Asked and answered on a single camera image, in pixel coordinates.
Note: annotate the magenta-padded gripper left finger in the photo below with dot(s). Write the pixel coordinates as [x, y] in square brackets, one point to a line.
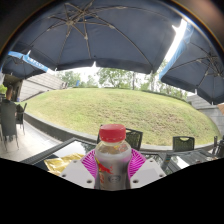
[76, 171]

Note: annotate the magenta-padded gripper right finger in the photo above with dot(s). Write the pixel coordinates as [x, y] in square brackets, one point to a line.
[148, 171]

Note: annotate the red-capped drink bottle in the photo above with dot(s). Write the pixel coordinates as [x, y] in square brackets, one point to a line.
[112, 163]

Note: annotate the yellow foil snack packet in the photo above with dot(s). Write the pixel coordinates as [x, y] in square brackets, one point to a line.
[61, 163]

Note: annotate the grey parasol pole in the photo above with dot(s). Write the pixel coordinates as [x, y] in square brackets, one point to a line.
[165, 161]

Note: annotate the green wicker chair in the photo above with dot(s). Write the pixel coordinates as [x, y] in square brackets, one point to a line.
[219, 146]
[183, 144]
[135, 138]

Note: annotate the black slatted table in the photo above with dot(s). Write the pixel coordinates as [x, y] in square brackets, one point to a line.
[196, 160]

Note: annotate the dark wicker chair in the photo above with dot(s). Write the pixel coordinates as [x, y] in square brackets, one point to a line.
[8, 120]
[22, 115]

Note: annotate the person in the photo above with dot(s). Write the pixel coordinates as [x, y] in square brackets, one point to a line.
[10, 93]

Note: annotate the blue-edged dark parasol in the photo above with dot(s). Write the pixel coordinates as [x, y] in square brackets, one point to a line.
[20, 65]

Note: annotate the large dark blue parasol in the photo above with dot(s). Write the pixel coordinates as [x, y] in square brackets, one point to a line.
[106, 33]

